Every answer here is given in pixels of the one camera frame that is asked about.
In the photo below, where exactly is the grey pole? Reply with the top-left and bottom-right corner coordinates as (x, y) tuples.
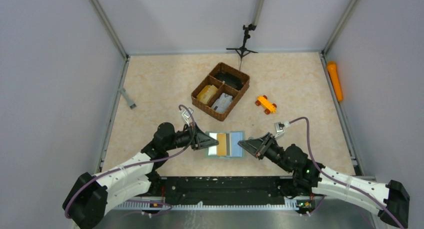
(251, 0), (265, 27)

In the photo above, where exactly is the orange cylindrical handle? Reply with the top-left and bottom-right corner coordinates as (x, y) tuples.
(326, 61), (344, 102)

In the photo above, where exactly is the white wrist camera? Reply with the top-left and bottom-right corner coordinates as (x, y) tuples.
(274, 121), (290, 140)
(179, 107), (194, 126)

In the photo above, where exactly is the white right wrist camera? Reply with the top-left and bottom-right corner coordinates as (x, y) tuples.
(274, 121), (290, 140)

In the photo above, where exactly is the green leather card holder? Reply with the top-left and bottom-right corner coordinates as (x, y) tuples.
(206, 131), (245, 158)

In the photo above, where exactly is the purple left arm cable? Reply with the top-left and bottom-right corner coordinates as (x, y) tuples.
(63, 104), (197, 220)

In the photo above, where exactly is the grey small tool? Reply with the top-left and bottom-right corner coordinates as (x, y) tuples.
(118, 87), (137, 110)

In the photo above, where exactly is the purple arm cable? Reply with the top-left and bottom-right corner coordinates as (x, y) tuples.
(63, 104), (197, 220)
(284, 116), (407, 229)

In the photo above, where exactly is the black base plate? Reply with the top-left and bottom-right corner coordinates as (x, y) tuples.
(139, 176), (321, 210)

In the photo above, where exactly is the black item in basket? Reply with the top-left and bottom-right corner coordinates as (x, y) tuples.
(213, 72), (244, 91)

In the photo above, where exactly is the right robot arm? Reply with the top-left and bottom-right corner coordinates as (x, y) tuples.
(238, 133), (411, 229)

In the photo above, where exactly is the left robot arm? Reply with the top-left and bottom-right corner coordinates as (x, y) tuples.
(62, 122), (219, 229)

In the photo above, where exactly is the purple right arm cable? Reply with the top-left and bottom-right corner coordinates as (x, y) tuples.
(284, 116), (407, 229)

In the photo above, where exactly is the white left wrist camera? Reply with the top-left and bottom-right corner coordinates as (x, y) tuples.
(179, 107), (194, 126)

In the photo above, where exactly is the brown woven divided basket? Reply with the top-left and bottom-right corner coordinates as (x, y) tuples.
(190, 62), (251, 122)

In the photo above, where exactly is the small orange red object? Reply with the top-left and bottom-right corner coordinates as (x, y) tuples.
(255, 95), (277, 115)

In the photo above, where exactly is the yellow item in basket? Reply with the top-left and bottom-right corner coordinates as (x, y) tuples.
(196, 85), (218, 104)

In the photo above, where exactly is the black mini tripod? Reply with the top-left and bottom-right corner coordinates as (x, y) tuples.
(226, 23), (258, 71)

